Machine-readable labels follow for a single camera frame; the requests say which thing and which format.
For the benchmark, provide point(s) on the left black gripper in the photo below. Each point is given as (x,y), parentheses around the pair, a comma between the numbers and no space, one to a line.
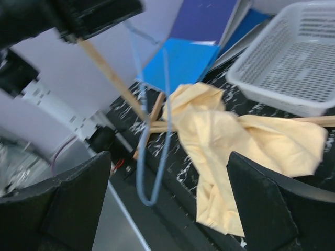
(21,20)

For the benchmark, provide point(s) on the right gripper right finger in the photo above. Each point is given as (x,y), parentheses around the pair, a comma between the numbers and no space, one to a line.
(278,212)

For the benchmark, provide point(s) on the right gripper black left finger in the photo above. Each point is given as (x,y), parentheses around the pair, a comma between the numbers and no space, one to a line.
(59,213)

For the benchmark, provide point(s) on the light blue wire hanger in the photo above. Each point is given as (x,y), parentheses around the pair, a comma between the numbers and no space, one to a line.
(149,128)

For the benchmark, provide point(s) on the beige t shirt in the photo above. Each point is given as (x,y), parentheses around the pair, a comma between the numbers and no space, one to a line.
(209,133)

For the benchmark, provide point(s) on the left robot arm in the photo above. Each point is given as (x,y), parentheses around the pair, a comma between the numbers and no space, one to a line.
(21,80)

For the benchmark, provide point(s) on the black marbled table mat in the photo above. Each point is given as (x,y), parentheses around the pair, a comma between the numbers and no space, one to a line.
(176,207)

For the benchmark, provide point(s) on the blue folder with papers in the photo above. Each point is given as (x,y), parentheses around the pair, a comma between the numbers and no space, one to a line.
(187,62)

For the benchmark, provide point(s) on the white plastic basket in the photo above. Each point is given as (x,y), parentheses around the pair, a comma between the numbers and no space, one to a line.
(290,64)

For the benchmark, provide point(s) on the blue upright binder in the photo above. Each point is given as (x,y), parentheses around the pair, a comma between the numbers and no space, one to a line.
(251,25)

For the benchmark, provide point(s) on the purple ring binder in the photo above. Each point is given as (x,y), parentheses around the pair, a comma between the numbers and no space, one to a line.
(203,20)

